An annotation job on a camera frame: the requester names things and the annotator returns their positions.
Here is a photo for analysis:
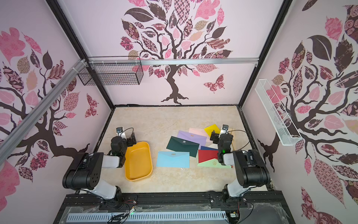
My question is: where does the purple envelope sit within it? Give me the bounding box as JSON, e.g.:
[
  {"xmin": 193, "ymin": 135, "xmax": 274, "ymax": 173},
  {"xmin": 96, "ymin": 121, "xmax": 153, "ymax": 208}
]
[{"xmin": 177, "ymin": 131, "xmax": 207, "ymax": 147}]

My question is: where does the yellow plastic storage box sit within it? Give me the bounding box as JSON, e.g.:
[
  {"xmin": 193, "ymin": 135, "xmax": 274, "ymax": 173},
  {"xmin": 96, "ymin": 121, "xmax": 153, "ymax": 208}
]
[{"xmin": 125, "ymin": 141, "xmax": 153, "ymax": 182}]

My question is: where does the light blue envelope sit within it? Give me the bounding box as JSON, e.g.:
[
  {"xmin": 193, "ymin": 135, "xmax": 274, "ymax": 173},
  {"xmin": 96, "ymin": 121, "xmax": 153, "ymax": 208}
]
[{"xmin": 156, "ymin": 151, "xmax": 190, "ymax": 168}]

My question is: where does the dark green envelope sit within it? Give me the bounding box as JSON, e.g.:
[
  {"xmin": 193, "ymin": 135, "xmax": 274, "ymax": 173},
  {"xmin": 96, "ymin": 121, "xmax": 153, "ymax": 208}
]
[{"xmin": 166, "ymin": 136, "xmax": 199, "ymax": 158}]

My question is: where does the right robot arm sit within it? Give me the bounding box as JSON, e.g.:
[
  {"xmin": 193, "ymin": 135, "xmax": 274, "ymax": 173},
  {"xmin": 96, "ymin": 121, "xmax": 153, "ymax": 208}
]
[{"xmin": 210, "ymin": 125, "xmax": 271, "ymax": 202}]

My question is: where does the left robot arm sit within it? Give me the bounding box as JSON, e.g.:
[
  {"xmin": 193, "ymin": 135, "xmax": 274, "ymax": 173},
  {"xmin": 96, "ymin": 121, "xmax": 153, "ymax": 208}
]
[{"xmin": 62, "ymin": 127, "xmax": 137, "ymax": 209}]

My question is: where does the yellow envelope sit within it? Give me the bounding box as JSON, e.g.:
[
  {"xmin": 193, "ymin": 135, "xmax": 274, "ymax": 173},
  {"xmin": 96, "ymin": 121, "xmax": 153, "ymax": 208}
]
[{"xmin": 204, "ymin": 124, "xmax": 221, "ymax": 137}]

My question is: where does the navy blue envelope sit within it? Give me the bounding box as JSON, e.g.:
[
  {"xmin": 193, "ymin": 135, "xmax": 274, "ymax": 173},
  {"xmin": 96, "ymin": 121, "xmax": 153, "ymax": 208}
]
[{"xmin": 200, "ymin": 146, "xmax": 218, "ymax": 151}]

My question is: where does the pink envelope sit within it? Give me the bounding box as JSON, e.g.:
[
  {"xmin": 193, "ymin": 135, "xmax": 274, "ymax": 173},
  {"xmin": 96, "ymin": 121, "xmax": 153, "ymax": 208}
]
[{"xmin": 189, "ymin": 127, "xmax": 208, "ymax": 137}]

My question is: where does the red envelope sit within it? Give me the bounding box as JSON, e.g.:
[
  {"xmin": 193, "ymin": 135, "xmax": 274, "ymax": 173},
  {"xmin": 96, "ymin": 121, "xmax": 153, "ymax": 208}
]
[{"xmin": 198, "ymin": 150, "xmax": 218, "ymax": 163}]

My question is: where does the light green envelope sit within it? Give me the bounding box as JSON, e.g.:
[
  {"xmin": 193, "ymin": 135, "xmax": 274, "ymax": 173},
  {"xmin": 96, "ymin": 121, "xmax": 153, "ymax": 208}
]
[{"xmin": 198, "ymin": 159, "xmax": 232, "ymax": 169}]

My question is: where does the white wire shelf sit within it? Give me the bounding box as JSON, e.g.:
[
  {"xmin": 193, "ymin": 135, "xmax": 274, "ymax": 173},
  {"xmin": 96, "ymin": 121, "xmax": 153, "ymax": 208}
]
[{"xmin": 255, "ymin": 79, "xmax": 303, "ymax": 146}]

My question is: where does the black wire basket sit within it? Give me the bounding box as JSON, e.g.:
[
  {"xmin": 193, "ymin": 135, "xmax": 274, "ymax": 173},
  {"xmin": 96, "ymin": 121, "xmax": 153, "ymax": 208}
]
[{"xmin": 78, "ymin": 56, "xmax": 144, "ymax": 85}]

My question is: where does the white cable duct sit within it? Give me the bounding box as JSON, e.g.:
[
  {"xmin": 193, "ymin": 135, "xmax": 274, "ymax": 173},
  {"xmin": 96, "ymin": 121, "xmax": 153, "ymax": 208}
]
[{"xmin": 65, "ymin": 211, "xmax": 227, "ymax": 224}]

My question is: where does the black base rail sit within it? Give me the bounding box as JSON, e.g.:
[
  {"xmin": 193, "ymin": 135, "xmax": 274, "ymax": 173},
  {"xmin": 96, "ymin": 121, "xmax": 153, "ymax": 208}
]
[{"xmin": 54, "ymin": 191, "xmax": 295, "ymax": 224}]

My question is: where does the aluminium rail back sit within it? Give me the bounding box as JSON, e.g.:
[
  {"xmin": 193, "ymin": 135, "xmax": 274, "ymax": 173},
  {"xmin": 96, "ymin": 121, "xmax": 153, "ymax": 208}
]
[{"xmin": 89, "ymin": 58, "xmax": 259, "ymax": 65}]

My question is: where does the aluminium rail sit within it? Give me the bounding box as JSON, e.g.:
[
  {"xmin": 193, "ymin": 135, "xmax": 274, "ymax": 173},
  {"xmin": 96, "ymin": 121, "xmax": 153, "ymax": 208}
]
[
  {"xmin": 1, "ymin": 59, "xmax": 87, "ymax": 163},
  {"xmin": 89, "ymin": 58, "xmax": 259, "ymax": 65}
]

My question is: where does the aluminium rail left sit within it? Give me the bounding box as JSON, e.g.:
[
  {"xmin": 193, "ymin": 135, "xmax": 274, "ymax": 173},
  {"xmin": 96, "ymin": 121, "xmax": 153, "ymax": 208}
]
[{"xmin": 1, "ymin": 59, "xmax": 87, "ymax": 163}]

